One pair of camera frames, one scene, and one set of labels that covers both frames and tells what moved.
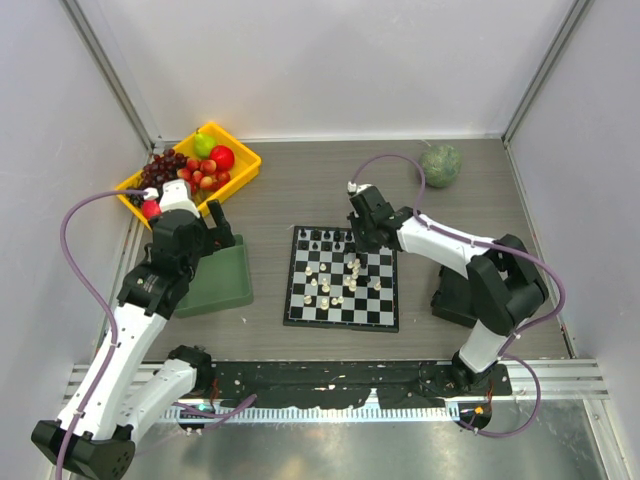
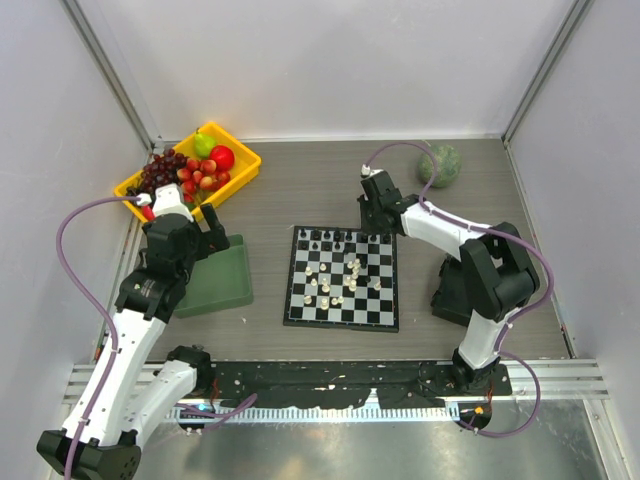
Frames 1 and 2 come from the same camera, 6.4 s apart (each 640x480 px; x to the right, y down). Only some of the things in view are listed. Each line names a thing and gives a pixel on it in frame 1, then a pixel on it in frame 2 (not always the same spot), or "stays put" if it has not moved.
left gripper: (221, 231) stays put
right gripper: (360, 244) to (365, 226)
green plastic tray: (221, 282) stays put
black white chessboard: (329, 287) stays put
